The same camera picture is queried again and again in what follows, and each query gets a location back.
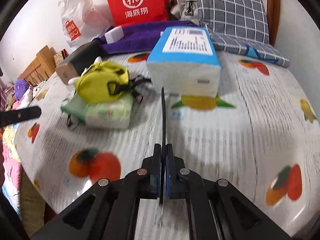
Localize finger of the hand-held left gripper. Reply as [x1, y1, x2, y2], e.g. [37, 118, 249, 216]
[0, 106, 42, 128]

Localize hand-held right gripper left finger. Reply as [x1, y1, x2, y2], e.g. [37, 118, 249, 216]
[32, 144, 162, 240]

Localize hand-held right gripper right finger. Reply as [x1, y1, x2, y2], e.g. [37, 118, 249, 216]
[164, 145, 293, 240]

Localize thin black strap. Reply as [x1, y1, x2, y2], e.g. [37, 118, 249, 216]
[159, 87, 167, 204]

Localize green tissue pack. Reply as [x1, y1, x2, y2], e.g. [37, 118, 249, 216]
[61, 96, 135, 130]

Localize yellow small bag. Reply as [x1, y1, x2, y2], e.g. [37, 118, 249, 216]
[67, 56, 152, 105]

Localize blue tissue pack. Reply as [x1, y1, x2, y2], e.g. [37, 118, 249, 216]
[146, 26, 222, 98]

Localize purple plush toy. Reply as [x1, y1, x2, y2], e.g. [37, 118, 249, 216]
[13, 78, 31, 98]

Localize white spotted plush toy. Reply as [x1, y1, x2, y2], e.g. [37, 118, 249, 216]
[29, 84, 42, 98]

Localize wooden rack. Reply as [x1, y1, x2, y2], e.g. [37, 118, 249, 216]
[17, 45, 57, 86]

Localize pink printed blanket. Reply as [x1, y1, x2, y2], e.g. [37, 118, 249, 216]
[2, 124, 23, 216]

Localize patterned cardboard box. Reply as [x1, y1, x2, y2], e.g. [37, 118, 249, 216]
[53, 50, 68, 67]

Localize dark box with wooden end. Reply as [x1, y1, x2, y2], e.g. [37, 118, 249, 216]
[55, 41, 102, 86]

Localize white plastic bag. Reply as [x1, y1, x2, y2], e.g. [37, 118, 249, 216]
[58, 0, 112, 52]

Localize white cloth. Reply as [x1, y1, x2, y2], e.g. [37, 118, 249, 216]
[104, 26, 125, 43]

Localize purple towel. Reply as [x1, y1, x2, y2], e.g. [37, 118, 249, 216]
[91, 21, 198, 55]

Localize folded grey plaid blanket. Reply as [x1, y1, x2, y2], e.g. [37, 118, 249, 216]
[208, 31, 291, 68]

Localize red paper bag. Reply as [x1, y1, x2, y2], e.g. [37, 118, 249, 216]
[103, 0, 171, 27]

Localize beige sling bag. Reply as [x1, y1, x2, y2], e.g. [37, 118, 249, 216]
[170, 0, 198, 27]

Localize grey plaid pillow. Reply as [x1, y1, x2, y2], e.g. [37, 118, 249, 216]
[195, 0, 270, 44]

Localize wooden headboard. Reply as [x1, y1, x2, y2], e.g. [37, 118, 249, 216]
[265, 0, 281, 47]

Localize blue cloth strap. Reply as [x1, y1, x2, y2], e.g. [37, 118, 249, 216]
[244, 44, 278, 63]

